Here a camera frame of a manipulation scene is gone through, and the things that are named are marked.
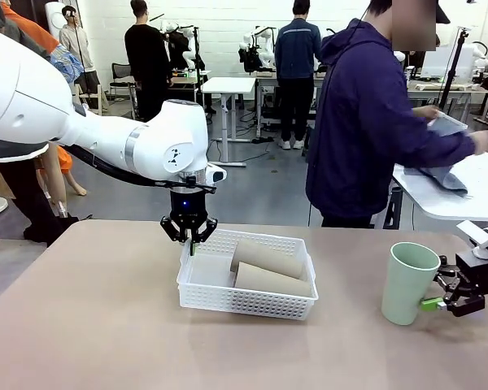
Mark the black power strip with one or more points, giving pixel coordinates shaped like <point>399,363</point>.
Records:
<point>262,140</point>

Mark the figure in olive padded jacket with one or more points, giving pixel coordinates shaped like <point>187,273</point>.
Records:
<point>24,191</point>

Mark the black office chair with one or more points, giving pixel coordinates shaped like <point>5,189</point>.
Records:
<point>120,71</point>

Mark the person's right hand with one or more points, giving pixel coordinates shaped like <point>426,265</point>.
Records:
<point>483,142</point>

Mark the light green cup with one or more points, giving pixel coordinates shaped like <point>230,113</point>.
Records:
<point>402,292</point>

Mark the mannequin in orange blue clothes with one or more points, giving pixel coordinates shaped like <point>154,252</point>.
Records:
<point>67,65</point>

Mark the white black humanoid robot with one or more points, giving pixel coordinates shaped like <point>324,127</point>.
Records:
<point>183,48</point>

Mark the white side table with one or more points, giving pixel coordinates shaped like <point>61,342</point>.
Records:
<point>451,207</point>

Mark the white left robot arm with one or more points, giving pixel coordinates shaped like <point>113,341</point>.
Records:
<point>166,138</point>

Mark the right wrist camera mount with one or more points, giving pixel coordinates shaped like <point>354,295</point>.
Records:
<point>471,233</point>

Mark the person in light hoodie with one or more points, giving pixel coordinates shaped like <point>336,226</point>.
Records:
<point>75,44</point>

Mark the brown paper cup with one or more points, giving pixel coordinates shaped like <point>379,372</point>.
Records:
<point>268,280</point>
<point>268,256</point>

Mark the person's right forearm purple sleeve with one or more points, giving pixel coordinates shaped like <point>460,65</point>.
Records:
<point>447,148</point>

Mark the person in black clothes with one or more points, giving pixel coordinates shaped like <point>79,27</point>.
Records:
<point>146,61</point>

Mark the white standing desk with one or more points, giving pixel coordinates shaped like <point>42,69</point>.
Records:
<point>227,85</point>

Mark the black tripod stand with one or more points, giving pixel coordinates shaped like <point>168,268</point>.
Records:
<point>455,61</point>

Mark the white robot with black vest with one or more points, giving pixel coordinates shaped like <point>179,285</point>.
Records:
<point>264,53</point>

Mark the brown top desk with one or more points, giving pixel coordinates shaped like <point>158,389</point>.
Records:
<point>187,80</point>

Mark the person in purple hoodie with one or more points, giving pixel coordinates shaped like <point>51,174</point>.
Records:
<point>349,122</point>

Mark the person's left hand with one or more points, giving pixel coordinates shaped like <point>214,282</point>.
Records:
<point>425,113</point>

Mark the white perforated plastic basket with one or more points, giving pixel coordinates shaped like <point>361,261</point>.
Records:
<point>248,302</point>

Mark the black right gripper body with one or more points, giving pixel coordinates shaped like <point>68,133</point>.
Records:
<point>476,274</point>

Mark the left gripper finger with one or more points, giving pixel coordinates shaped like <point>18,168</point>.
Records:
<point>175,232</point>
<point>205,231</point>

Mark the white tower appliance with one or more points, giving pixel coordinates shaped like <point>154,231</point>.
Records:
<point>53,20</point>

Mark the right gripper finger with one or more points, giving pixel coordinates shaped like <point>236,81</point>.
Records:
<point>449,276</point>
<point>463,305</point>

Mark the wooden top white desk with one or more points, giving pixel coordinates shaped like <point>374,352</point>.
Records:
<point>268,81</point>

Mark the person in navy jacket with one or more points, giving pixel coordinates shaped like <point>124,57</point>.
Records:
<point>297,48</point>

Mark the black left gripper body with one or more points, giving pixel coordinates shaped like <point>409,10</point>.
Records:
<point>187,209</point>

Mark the white wooden step stool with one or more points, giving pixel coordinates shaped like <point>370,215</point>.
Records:
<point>104,101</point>

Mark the grey plastic stool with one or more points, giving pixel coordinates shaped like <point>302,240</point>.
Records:
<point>309,140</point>

